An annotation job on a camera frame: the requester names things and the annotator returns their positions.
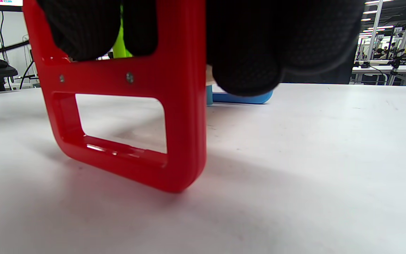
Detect person's right hand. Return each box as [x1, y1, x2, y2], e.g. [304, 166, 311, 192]
[37, 0, 365, 96]

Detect wooden rainbow hammer bench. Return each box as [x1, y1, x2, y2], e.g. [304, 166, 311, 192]
[23, 0, 273, 193]

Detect white metal frame post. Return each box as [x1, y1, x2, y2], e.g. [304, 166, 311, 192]
[367, 0, 383, 60]

